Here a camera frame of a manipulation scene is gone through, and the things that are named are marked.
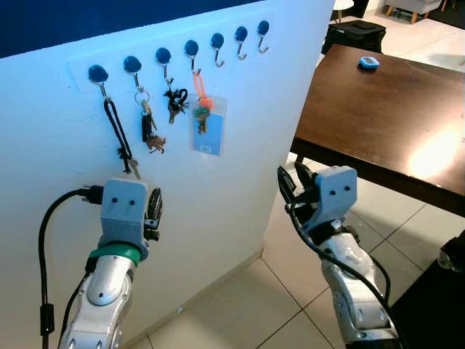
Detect dark brown wooden table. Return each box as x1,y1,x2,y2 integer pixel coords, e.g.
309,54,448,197
289,44,465,217

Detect grey sofa with wooden legs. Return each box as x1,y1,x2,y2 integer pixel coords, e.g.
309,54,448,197
383,0,445,19

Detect black key bunch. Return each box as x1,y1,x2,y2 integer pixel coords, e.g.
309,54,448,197
164,79,190,124

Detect key on black strap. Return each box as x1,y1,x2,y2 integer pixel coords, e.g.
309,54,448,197
104,95,142,180

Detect white chair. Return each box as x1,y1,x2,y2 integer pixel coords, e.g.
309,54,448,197
332,0,355,21

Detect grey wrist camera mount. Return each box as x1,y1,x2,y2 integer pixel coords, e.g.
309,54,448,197
99,177,150,260
304,166,359,237

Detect blue wall hook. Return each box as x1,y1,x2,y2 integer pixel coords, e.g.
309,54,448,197
155,47,174,82
123,55,144,92
256,20,271,54
234,26,249,60
210,32,226,68
88,65,111,99
183,39,201,73

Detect small blue round object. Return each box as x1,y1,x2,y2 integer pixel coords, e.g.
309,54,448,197
357,55,381,71

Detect black bag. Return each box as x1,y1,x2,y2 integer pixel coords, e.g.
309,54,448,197
322,20,387,55

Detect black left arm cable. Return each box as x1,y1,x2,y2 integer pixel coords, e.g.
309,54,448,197
38,185,106,349

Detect orange lanyard with card holder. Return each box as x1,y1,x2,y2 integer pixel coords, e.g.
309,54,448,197
190,69,227,157

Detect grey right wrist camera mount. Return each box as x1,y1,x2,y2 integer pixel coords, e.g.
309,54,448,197
304,166,359,237

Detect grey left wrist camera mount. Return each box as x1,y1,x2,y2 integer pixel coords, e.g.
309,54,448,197
99,177,150,260

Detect keys with brown animal charm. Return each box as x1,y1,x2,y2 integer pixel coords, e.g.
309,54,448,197
134,87,166,155

